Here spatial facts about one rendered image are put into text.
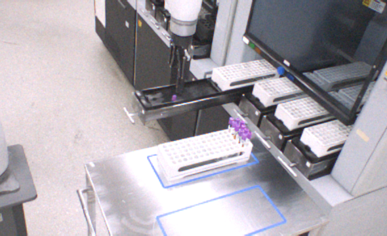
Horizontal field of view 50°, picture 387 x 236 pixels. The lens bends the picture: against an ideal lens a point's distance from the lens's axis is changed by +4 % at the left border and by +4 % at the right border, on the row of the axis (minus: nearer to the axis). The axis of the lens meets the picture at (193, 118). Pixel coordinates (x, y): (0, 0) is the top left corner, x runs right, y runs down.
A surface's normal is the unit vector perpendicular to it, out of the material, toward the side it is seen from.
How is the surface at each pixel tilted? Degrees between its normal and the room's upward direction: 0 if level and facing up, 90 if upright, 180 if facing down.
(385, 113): 90
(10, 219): 90
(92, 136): 0
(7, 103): 0
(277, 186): 0
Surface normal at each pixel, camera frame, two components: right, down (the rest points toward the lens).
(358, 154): -0.87, 0.20
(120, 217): 0.13, -0.78
